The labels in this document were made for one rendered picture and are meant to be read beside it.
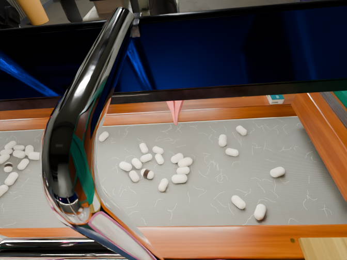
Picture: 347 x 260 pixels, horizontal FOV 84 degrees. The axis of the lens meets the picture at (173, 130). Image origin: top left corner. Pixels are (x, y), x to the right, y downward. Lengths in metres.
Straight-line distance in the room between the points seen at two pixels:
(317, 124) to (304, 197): 0.16
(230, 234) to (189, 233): 0.08
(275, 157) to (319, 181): 0.10
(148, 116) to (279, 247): 0.45
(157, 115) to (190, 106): 0.10
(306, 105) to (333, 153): 0.13
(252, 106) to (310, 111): 0.16
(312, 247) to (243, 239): 0.11
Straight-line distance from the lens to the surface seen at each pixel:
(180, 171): 0.48
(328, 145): 0.51
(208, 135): 0.56
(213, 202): 0.47
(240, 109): 0.62
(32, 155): 0.67
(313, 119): 0.54
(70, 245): 0.24
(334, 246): 0.47
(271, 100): 0.64
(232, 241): 0.43
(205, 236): 0.42
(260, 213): 0.46
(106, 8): 1.00
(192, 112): 0.60
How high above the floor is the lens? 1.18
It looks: 49 degrees down
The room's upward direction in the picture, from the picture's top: 8 degrees counter-clockwise
